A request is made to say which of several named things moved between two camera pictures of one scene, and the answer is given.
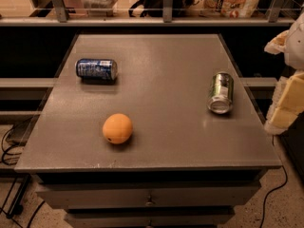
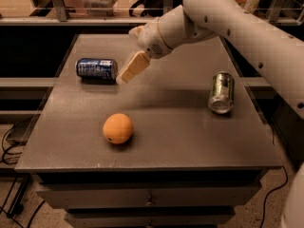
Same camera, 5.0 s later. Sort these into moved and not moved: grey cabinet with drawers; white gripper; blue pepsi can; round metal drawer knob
Moved: white gripper
Not moved: round metal drawer knob; blue pepsi can; grey cabinet with drawers
